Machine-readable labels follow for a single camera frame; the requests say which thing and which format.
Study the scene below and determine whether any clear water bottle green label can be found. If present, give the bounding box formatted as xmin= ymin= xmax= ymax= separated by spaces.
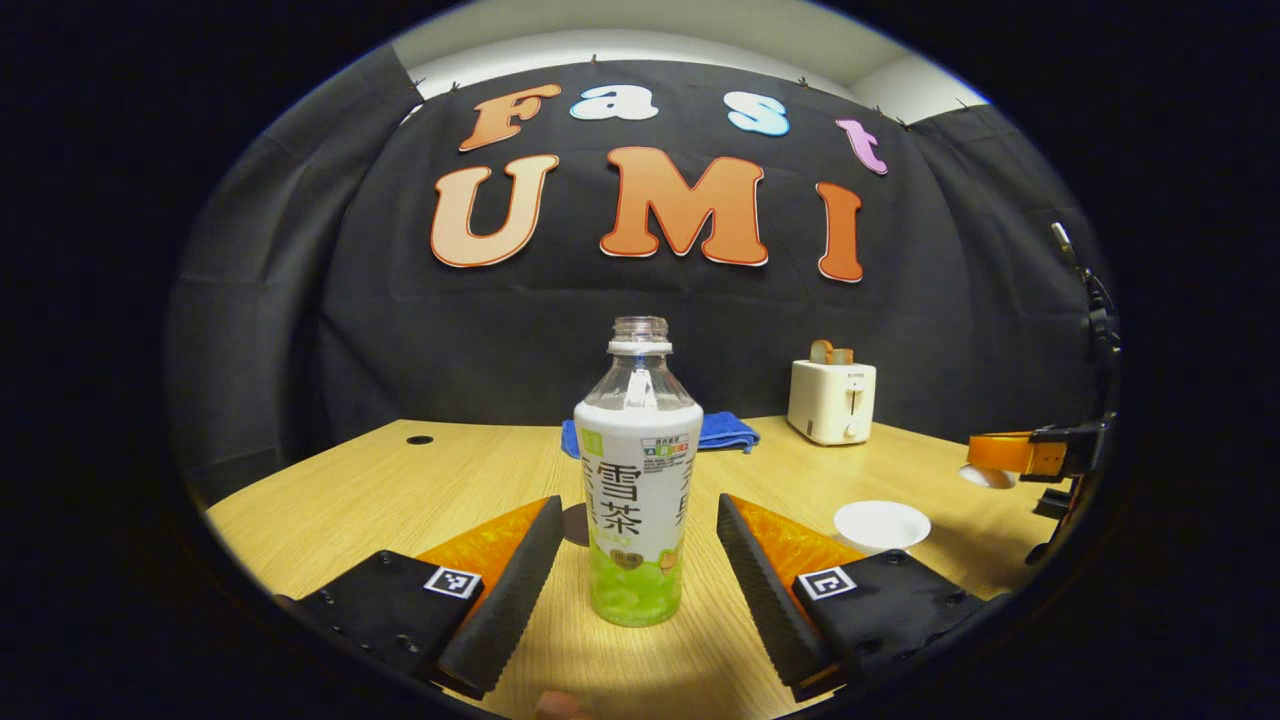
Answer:
xmin=574 ymin=316 xmax=704 ymax=629

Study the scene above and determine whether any black tripod stand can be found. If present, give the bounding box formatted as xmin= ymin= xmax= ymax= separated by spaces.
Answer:
xmin=1049 ymin=222 xmax=1123 ymax=421

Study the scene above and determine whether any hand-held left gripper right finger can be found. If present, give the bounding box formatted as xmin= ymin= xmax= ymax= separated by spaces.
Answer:
xmin=714 ymin=493 xmax=986 ymax=704

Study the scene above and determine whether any white teacup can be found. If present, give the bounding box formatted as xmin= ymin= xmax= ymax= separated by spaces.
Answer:
xmin=833 ymin=500 xmax=932 ymax=557

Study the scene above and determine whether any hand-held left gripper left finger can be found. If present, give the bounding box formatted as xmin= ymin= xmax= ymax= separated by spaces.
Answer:
xmin=275 ymin=495 xmax=566 ymax=701

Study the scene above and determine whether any blue cloth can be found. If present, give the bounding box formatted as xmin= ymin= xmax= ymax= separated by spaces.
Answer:
xmin=560 ymin=411 xmax=761 ymax=460

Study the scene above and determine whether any black backdrop cloth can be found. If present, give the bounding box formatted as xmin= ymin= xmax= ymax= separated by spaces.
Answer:
xmin=168 ymin=45 xmax=1113 ymax=501

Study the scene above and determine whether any white toaster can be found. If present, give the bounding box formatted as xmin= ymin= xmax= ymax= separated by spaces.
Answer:
xmin=787 ymin=359 xmax=878 ymax=446

